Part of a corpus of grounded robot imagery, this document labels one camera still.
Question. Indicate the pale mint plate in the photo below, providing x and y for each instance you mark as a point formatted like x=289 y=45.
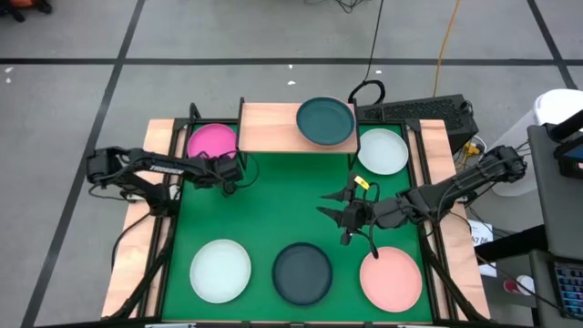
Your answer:
x=220 y=271
x=382 y=150

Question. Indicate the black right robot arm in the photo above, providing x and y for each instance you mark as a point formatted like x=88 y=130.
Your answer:
x=455 y=184

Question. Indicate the salmon pink plate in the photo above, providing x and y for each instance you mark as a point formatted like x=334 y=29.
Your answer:
x=391 y=282

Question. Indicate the magenta plate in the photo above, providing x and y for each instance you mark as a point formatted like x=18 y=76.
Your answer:
x=211 y=141

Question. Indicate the green table mat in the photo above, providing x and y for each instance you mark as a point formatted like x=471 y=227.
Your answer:
x=282 y=205

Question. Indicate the wooden shelf with black legs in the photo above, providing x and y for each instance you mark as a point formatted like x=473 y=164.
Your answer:
x=268 y=127

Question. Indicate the red and white cup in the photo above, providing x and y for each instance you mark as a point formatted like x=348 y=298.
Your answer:
x=519 y=284

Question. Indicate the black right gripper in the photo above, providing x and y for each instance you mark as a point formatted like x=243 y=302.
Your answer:
x=357 y=214

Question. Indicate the yellow gripper tag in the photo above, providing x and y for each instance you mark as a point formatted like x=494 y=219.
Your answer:
x=362 y=182

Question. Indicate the dark grey-green plate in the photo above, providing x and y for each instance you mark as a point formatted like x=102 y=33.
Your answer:
x=302 y=273

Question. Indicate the black computer case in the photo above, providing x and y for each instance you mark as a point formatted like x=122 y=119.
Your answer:
x=423 y=114

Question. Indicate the black device on desk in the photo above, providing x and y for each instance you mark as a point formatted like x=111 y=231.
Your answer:
x=569 y=157

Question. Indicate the white paper sheet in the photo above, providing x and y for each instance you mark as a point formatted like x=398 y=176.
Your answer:
x=483 y=230

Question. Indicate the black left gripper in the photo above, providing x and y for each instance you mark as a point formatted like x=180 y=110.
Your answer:
x=230 y=169

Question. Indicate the backlit keyboard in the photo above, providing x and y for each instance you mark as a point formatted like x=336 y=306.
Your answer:
x=569 y=289

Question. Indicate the black metal table frame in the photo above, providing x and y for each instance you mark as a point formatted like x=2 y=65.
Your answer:
x=180 y=123

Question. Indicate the white round bin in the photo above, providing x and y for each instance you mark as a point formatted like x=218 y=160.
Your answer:
x=558 y=107

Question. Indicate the grey side desk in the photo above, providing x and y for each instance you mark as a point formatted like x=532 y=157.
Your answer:
x=558 y=209

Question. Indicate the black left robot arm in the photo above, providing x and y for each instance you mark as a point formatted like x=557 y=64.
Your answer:
x=164 y=168

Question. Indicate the yellow power plug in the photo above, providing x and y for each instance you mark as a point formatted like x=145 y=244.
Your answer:
x=473 y=148

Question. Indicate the dark teal plate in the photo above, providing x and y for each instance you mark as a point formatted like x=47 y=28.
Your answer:
x=325 y=120

